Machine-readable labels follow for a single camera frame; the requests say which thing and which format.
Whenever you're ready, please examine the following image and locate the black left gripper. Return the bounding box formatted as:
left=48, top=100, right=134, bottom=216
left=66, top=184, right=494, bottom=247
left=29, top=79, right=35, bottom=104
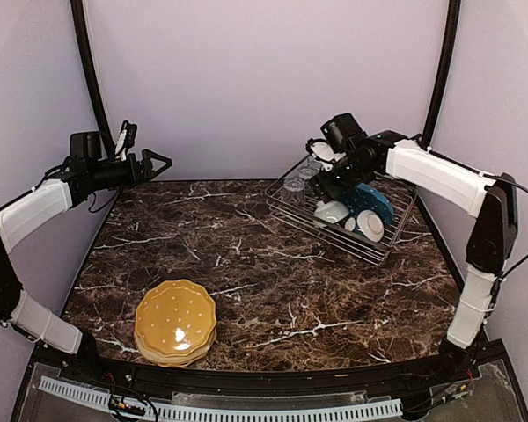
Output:
left=89, top=149, right=172, bottom=189

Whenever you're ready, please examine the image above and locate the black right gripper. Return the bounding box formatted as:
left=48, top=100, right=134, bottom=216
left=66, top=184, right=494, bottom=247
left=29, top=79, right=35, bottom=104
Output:
left=309, top=154, right=370, bottom=204

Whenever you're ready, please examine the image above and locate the blue dotted plate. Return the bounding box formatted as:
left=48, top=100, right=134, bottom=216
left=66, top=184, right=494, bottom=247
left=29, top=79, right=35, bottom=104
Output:
left=341, top=183, right=395, bottom=226

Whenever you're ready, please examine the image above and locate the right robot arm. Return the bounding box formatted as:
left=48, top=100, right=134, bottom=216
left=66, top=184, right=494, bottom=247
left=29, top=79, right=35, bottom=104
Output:
left=305, top=130, right=518, bottom=382

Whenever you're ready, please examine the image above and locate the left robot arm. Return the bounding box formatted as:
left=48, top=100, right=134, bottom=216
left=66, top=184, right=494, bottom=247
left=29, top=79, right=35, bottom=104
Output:
left=0, top=149, right=172, bottom=383

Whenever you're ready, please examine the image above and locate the pale green ribbed bowl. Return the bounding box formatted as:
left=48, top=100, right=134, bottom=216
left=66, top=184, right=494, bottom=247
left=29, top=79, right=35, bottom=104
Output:
left=313, top=200, right=349, bottom=228

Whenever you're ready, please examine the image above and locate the clear glass cup far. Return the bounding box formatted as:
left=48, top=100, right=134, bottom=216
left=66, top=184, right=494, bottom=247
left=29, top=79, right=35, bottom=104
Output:
left=296, top=165, right=320, bottom=182

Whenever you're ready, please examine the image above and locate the clear glass cup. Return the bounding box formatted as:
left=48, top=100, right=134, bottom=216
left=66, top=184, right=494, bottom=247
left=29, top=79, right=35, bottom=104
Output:
left=296, top=165, right=320, bottom=182
left=281, top=178, right=305, bottom=204

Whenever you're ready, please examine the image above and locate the white blue bowl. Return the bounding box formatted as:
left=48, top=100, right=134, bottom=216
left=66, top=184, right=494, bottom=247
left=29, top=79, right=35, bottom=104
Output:
left=356, top=210, right=385, bottom=242

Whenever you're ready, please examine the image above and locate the small white cup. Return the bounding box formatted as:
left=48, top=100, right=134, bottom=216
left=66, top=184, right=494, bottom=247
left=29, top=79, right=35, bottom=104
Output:
left=344, top=217, right=356, bottom=232

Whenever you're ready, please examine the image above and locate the clear glass cup near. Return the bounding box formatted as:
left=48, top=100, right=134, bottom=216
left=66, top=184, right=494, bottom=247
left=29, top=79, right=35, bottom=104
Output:
left=281, top=178, right=305, bottom=204

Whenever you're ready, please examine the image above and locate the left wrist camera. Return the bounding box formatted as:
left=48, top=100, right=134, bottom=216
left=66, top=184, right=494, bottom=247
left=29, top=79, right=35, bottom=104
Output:
left=114, top=120, right=137, bottom=161

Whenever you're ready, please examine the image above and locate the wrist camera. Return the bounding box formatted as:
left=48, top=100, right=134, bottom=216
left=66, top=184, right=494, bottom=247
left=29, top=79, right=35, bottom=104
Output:
left=305, top=113, right=367, bottom=171
left=114, top=120, right=137, bottom=161

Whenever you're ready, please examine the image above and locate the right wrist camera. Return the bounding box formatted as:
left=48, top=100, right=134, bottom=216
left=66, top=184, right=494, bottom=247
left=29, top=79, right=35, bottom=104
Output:
left=305, top=113, right=367, bottom=171

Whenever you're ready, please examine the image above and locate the metal wire dish rack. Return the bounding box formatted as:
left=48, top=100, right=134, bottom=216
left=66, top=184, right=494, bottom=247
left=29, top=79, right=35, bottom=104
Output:
left=265, top=155, right=416, bottom=266

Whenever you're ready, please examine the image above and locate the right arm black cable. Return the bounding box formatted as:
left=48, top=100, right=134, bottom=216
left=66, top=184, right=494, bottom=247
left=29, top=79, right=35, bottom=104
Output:
left=488, top=173, right=528, bottom=282

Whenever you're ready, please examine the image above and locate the black left corner post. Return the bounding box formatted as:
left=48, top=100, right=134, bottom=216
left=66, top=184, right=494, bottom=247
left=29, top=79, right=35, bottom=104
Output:
left=70, top=0, right=112, bottom=139

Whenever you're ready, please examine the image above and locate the black corner post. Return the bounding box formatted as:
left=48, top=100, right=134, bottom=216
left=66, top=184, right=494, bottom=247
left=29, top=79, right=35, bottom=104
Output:
left=70, top=0, right=112, bottom=139
left=421, top=0, right=461, bottom=149

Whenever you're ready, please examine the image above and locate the black right corner post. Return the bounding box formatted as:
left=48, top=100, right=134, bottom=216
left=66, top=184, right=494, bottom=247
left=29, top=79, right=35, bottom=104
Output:
left=421, top=0, right=461, bottom=149

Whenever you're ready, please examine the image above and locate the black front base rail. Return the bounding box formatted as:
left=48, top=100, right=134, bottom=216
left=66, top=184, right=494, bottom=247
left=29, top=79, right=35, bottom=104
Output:
left=33, top=340, right=506, bottom=409

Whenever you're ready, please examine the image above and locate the white slotted cable duct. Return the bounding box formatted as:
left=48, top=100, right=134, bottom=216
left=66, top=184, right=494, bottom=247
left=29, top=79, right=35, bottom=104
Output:
left=38, top=375, right=403, bottom=422

